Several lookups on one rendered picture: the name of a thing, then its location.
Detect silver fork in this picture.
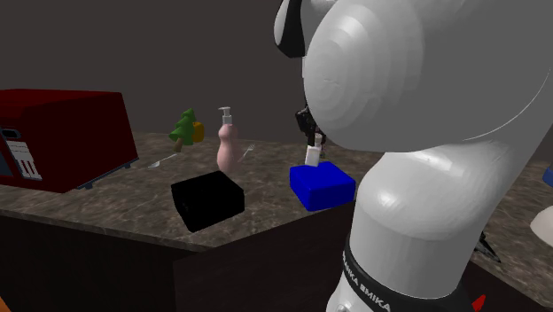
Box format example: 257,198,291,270
237,144,256,164

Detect blue box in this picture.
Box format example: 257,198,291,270
288,160,357,213

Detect pink pump dispenser bottle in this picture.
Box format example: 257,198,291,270
216,106,244,174

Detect green toy tree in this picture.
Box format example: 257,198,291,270
167,107,199,153

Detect black box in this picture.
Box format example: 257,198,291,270
170,169,246,233

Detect silver spoon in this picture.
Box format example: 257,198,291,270
147,152,179,169

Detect dark robot stand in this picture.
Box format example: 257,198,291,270
172,200,553,312

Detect black pointed object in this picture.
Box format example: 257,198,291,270
473,230,502,264

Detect red appliance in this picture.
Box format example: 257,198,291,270
0,88,140,194

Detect white rounded object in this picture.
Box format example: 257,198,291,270
529,205,553,249

